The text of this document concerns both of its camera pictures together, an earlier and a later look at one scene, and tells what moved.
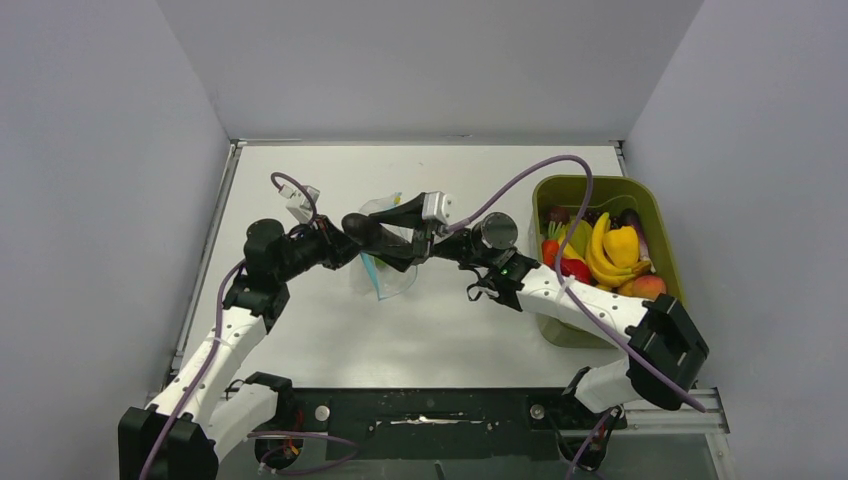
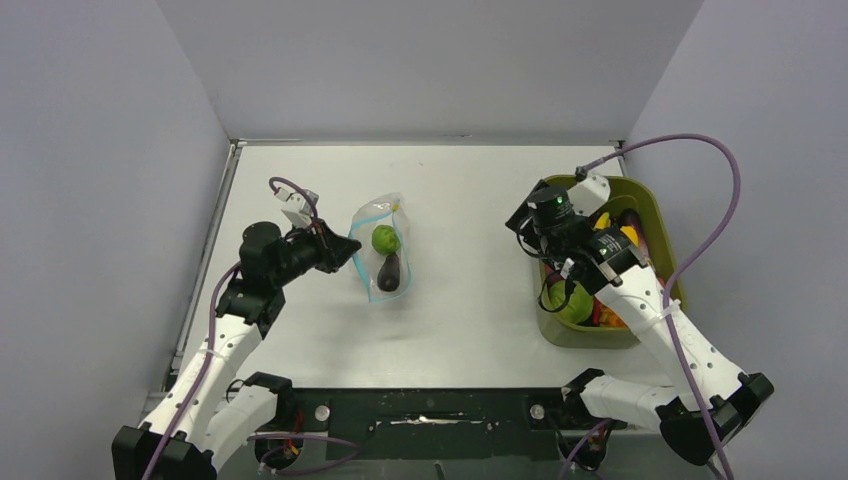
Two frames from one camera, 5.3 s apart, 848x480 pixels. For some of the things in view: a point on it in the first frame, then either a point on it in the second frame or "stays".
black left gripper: x=337 y=247 stays
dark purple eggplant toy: x=364 y=230 → x=388 y=276
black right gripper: x=409 y=216 → x=528 y=231
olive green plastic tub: x=568 y=193 stays
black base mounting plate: x=406 y=424 stays
